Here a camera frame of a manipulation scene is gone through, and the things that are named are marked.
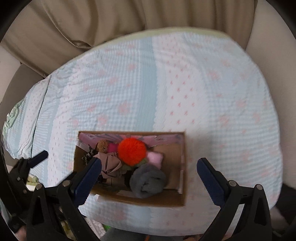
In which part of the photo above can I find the beige curtain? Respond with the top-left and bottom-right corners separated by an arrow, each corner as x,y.
1,1 -> 257,76

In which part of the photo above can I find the magenta item in box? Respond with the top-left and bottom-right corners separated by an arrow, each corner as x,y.
107,142 -> 118,153

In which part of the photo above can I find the grey-blue fuzzy sock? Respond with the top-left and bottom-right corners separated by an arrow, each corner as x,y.
129,163 -> 167,199

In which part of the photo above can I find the brown fuzzy plush toy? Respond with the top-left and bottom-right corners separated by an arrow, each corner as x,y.
96,140 -> 110,154

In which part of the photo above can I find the cardboard box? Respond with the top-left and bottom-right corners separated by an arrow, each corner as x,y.
74,131 -> 186,207

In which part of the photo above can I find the orange pompom persimmon toy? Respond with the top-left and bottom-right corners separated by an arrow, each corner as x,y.
117,138 -> 147,174

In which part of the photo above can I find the dusty pink cloth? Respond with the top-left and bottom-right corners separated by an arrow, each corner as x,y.
95,152 -> 122,179

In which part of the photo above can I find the pink fluffy sock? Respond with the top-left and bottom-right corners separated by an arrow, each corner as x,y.
146,151 -> 164,169

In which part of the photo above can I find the checkered blue pink bedsheet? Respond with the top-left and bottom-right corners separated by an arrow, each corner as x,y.
3,30 -> 282,236

